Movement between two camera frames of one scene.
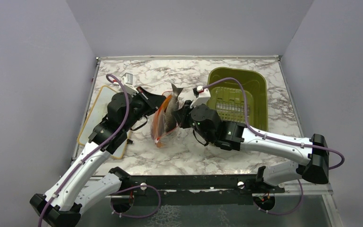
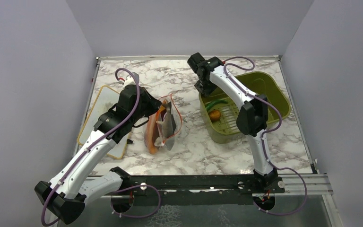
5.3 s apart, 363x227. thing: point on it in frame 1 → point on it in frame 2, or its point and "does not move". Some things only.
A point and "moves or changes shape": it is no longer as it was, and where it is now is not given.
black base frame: [197, 190] does not move
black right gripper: [182, 114] → [205, 91]
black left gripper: [153, 101] does not move
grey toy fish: [171, 110] → [169, 126]
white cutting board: [97, 111] does not move
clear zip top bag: [165, 124] moves or changes shape
